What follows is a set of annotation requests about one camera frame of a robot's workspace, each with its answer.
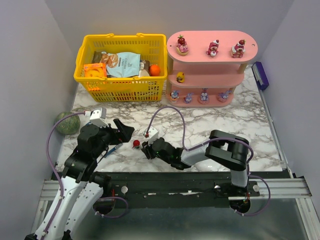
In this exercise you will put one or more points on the pink three-tier shelf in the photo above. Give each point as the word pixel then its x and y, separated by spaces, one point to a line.
pixel 218 74

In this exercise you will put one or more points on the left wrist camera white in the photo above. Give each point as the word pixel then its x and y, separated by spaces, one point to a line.
pixel 97 117

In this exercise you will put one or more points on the orange fruit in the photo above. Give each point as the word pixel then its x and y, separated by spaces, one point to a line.
pixel 154 70

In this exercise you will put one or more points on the purple box at wall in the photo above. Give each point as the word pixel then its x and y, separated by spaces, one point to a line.
pixel 260 75

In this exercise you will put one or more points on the strawberry pink bear donut toy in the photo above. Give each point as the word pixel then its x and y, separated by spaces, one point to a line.
pixel 181 46

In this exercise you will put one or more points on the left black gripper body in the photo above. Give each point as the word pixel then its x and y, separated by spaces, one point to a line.
pixel 116 131

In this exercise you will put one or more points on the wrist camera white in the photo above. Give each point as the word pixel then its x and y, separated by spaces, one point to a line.
pixel 97 117
pixel 151 134

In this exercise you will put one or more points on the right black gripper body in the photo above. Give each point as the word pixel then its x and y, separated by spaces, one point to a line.
pixel 147 150

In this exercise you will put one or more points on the purple orange bunny toy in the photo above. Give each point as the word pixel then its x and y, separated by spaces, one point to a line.
pixel 174 96

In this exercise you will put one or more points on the brown snack packet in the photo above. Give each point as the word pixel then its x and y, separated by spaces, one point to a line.
pixel 97 56

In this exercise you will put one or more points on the yellow plastic shopping basket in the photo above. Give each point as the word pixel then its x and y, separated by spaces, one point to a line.
pixel 150 47

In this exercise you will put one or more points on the beige round item in basket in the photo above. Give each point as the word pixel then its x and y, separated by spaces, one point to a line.
pixel 143 73

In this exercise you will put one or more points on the orange snack box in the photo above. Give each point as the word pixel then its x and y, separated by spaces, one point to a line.
pixel 95 70

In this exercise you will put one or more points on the red cherry toy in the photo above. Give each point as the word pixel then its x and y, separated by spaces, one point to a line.
pixel 136 144

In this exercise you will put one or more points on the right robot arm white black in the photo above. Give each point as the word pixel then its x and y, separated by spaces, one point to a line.
pixel 228 150

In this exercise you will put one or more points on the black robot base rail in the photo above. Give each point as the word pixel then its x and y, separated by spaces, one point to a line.
pixel 176 189

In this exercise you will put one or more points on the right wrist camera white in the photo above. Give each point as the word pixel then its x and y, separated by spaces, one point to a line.
pixel 151 134

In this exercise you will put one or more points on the light blue chips bag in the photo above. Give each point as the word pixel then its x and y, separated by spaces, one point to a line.
pixel 122 64

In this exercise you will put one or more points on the small purple bunny toy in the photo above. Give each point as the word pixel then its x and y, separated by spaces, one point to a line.
pixel 188 99

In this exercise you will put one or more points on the purple bunny toy on shelf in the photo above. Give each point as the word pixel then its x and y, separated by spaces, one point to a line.
pixel 223 96

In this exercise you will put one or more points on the blue white box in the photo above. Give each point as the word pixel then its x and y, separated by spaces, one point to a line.
pixel 112 150

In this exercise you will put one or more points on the yellow duck toy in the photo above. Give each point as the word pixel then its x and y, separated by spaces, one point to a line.
pixel 180 77

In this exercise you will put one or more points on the green textured melon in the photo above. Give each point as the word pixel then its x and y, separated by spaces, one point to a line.
pixel 69 126

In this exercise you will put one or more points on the pink bear figure toy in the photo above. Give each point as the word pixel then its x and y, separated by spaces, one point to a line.
pixel 213 48

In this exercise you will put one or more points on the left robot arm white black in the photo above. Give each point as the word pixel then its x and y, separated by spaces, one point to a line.
pixel 80 185

